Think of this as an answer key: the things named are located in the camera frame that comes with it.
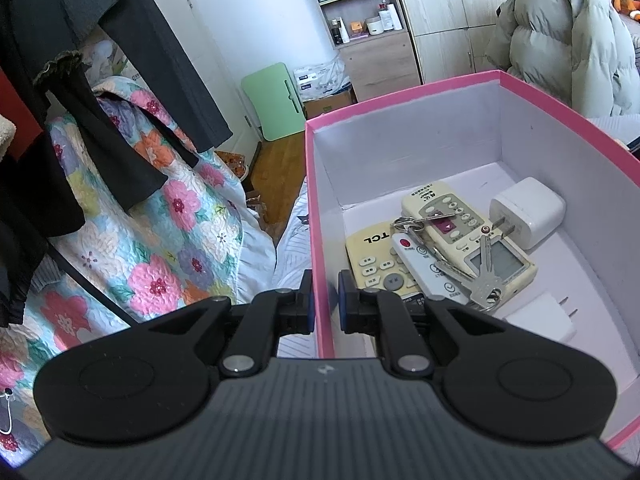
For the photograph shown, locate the black hanging garment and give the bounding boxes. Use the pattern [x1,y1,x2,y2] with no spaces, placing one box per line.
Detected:
[0,0,169,328]

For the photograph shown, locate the green folding table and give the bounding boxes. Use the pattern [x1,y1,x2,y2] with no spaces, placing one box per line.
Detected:
[241,62,306,142]

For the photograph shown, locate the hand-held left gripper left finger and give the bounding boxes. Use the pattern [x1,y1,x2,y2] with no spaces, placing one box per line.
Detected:
[145,269,315,378]

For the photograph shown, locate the red garment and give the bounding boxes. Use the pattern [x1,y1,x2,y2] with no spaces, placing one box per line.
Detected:
[0,72,44,162]

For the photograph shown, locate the bunch of metal keys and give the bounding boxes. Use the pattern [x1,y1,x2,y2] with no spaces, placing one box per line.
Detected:
[392,211,517,309]

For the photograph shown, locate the white plastic tissue pack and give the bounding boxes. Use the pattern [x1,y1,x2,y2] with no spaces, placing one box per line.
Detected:
[292,57,352,101]

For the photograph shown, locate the pale grey puffer jacket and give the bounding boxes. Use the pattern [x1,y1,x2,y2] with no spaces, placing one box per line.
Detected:
[484,0,637,119]

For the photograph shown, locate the small white charger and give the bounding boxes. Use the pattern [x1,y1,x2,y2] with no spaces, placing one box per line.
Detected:
[504,294,579,347]

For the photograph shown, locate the dark grey hanging garment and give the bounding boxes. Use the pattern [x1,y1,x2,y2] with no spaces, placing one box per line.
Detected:
[47,0,234,155]

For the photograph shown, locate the white remote with red button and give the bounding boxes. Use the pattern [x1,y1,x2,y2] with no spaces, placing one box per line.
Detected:
[389,231,472,307]

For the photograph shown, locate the pink cardboard box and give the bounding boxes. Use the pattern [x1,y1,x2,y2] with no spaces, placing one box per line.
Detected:
[304,71,640,466]

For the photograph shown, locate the cream remote with round buttons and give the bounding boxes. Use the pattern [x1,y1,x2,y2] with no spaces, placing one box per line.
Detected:
[345,229,426,302]

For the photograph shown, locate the beige remote with grey screen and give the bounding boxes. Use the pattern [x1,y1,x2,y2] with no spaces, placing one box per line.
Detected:
[401,180,539,307]

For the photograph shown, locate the large white power adapter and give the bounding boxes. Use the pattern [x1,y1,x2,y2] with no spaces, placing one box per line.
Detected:
[489,177,567,251]

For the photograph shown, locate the wooden shelf cabinet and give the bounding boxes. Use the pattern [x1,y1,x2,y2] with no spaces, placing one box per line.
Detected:
[302,0,424,104]

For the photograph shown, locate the black clothes rack pole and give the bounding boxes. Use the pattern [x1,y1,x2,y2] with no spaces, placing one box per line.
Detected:
[46,246,137,327]

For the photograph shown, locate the brown cardboard box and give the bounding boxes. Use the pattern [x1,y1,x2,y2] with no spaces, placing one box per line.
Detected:
[302,87,359,121]

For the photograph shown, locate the floral quilt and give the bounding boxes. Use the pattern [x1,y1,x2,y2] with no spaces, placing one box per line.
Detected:
[0,39,279,472]

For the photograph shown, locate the light wooden wardrobe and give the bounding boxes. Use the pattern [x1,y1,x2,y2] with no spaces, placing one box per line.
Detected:
[386,0,527,87]

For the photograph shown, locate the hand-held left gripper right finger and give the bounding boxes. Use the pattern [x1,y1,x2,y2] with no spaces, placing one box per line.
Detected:
[338,270,506,378]

